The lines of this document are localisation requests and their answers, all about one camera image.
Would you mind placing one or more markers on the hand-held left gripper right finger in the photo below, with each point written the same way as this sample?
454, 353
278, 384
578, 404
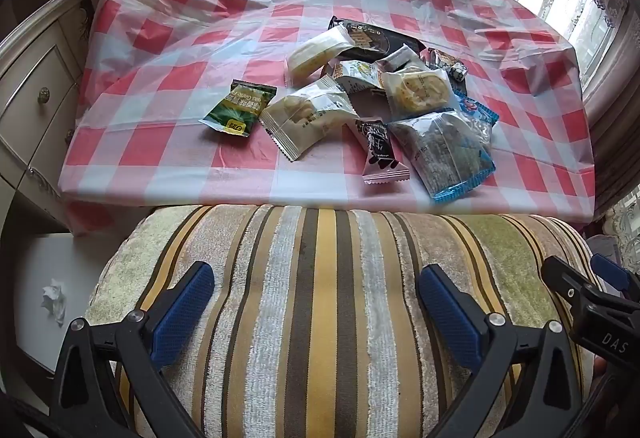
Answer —
450, 313

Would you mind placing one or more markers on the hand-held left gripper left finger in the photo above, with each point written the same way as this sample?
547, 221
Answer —
185, 313

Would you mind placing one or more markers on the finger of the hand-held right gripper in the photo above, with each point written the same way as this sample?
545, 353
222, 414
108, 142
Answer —
610, 273
567, 280

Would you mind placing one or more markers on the pink black chocolate packet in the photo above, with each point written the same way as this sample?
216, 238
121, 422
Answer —
380, 150

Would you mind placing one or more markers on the white round biscuit packet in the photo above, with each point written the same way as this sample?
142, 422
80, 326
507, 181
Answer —
417, 87

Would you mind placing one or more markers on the white lime green snack packet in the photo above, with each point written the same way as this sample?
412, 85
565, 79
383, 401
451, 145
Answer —
357, 75

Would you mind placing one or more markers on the translucent yellow cake packet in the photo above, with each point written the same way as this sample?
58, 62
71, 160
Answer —
317, 52

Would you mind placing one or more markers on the striped sofa cushion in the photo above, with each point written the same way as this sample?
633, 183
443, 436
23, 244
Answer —
320, 293

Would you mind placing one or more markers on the crumpled white tissue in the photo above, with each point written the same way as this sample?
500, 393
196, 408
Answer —
54, 300

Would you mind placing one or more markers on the brown drape curtain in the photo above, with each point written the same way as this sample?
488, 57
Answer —
615, 127

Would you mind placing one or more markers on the clear blue-edged dark snack packet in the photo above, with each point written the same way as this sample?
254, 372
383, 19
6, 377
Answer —
440, 152

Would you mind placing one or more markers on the blue cartoon snack packet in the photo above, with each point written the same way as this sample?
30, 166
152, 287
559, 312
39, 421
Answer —
475, 110

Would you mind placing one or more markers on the dark green snack packet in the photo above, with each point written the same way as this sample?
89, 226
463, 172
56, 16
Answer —
238, 110

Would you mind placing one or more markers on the clear packet of pale cookies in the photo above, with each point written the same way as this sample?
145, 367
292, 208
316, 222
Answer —
300, 110

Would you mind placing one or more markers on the small wrapped candy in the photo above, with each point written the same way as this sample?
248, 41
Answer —
457, 70

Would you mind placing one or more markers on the cream wooden cabinet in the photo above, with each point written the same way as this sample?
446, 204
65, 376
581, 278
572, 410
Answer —
30, 127

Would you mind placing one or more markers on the dark red snack packet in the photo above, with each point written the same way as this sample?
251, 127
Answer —
440, 57

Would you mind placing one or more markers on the small brown white packet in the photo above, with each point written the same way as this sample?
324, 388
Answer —
397, 57

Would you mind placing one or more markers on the round brass drawer knob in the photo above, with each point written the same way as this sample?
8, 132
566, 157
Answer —
44, 93

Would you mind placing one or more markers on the red white checkered tablecloth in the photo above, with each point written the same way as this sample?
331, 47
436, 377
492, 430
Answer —
200, 42

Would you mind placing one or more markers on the black cracker packet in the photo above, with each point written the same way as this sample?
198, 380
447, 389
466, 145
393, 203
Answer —
380, 37

